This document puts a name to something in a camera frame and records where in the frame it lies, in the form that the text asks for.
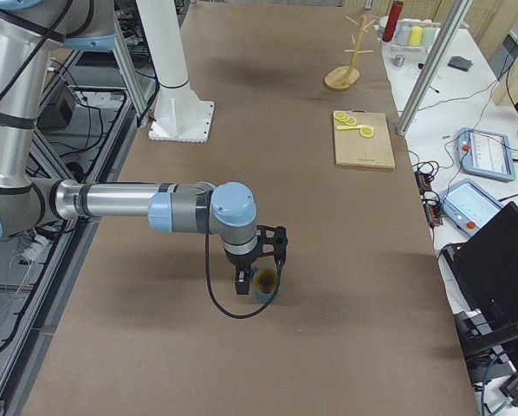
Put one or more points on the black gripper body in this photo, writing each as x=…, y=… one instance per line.
x=240, y=261

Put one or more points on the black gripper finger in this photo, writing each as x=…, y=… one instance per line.
x=242, y=281

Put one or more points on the dark blue mug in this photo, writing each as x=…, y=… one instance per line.
x=264, y=282

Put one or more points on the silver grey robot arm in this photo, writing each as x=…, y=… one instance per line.
x=30, y=31

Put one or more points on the wooden cup rack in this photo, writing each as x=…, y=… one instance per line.
x=343, y=77

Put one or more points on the small metal cup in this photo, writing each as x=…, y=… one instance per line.
x=398, y=61

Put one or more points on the yellow cup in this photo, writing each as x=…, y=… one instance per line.
x=416, y=35

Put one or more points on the light blue cup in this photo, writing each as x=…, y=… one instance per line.
x=428, y=36

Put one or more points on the wooden cutting board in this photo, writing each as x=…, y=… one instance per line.
x=351, y=149

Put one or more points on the yellow plastic knife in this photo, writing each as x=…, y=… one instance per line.
x=352, y=127

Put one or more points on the black power strip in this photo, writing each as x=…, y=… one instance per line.
x=431, y=201

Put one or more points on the blue teach pendant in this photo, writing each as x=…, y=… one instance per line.
x=485, y=154
x=469, y=206

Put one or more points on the black box under table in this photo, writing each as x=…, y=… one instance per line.
x=59, y=111

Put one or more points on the black monitor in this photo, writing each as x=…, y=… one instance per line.
x=486, y=270

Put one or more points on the dark grey pad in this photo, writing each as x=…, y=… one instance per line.
x=460, y=63

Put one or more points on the red cylinder bottle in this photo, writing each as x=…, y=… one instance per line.
x=392, y=20

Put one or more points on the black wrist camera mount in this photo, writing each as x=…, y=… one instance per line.
x=272, y=242

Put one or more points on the white pedestal column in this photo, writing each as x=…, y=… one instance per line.
x=179, y=114

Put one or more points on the aluminium frame post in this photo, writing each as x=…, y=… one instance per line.
x=443, y=41

